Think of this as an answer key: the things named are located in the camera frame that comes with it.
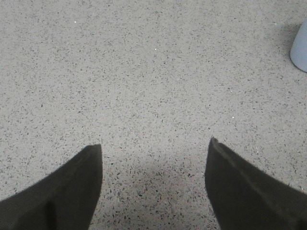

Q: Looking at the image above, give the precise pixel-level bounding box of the blue plastic cup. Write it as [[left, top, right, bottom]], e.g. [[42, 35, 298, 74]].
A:
[[290, 19, 307, 72]]

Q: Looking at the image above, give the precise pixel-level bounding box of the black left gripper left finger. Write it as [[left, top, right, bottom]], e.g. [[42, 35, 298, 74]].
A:
[[0, 144, 103, 230]]

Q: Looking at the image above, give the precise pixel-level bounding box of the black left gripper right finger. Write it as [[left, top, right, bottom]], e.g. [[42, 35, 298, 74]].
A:
[[205, 138, 307, 230]]

